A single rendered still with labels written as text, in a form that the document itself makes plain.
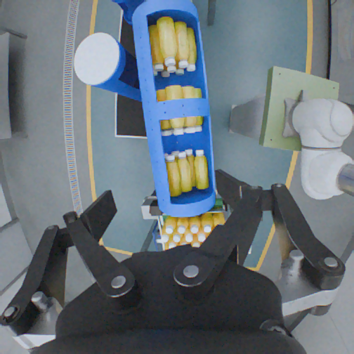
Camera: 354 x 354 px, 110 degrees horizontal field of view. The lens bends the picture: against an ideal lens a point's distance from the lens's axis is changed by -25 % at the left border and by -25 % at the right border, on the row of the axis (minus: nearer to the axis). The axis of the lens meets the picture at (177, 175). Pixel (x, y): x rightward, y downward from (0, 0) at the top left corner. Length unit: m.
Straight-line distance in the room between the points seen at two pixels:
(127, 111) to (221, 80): 1.03
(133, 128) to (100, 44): 1.02
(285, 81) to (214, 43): 1.26
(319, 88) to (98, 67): 1.09
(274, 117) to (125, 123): 1.45
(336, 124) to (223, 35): 1.63
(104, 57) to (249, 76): 1.45
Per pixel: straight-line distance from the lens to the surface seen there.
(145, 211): 1.20
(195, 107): 0.64
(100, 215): 0.18
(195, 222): 0.94
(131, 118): 1.83
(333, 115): 0.68
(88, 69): 1.03
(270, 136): 0.84
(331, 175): 0.69
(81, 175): 2.52
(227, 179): 0.17
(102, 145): 2.20
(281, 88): 0.88
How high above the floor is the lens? 1.84
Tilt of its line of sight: 71 degrees down
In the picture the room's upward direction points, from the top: 157 degrees counter-clockwise
